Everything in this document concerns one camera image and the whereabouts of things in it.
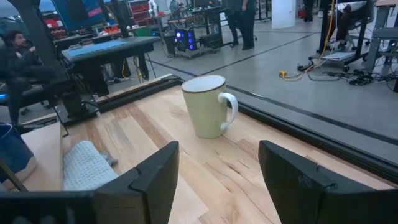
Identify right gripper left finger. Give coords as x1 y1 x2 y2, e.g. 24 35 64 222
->
93 141 180 224

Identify large dark display screen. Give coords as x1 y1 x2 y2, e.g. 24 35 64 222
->
51 0 108 32

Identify black equipment desk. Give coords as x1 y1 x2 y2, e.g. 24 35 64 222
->
191 6 224 49

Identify grey metal workbench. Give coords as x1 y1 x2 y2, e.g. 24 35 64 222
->
365 0 398 74

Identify black wheeled workbench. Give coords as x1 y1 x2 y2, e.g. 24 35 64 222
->
308 0 377 73

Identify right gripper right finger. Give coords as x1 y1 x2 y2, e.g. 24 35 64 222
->
258 140 377 224

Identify blue cup beige base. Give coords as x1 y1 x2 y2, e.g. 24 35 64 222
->
0 123 39 184

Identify white waffle cloth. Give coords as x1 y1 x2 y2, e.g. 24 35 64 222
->
62 139 119 192

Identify black floor cable bundle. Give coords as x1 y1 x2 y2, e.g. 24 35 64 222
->
297 62 398 88

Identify white pillar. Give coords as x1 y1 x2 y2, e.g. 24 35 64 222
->
271 0 297 30

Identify cream ceramic mug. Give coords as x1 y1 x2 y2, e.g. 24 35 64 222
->
181 74 239 139

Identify desk with blue mat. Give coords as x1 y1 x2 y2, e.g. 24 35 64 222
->
60 36 162 96

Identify red storage bin rack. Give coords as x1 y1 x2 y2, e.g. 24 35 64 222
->
129 0 152 26

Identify computer tower purple lights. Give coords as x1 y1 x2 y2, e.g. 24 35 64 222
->
173 28 198 52

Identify yellow floor cable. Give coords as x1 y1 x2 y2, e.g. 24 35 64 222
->
279 0 337 82

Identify person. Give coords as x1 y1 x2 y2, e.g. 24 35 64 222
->
303 0 315 23
0 30 58 125
224 0 241 47
238 0 258 51

